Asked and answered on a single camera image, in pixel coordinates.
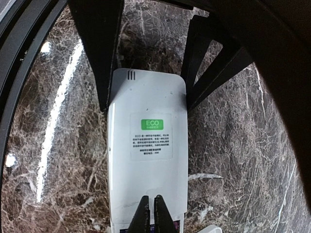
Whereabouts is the white battery cover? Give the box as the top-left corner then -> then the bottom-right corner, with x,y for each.
197,224 -> 223,233

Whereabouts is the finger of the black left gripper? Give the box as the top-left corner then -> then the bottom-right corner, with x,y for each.
68,0 -> 124,111
181,14 -> 253,109

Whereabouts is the white remote control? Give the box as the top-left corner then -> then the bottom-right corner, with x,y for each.
107,68 -> 189,233

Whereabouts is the blue AAA battery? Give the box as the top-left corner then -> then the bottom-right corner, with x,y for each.
119,220 -> 180,233

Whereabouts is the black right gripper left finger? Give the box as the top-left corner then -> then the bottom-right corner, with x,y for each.
127,196 -> 150,233

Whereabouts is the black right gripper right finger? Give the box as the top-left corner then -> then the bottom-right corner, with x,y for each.
154,195 -> 177,233

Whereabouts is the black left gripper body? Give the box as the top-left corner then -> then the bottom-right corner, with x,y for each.
167,0 -> 311,170

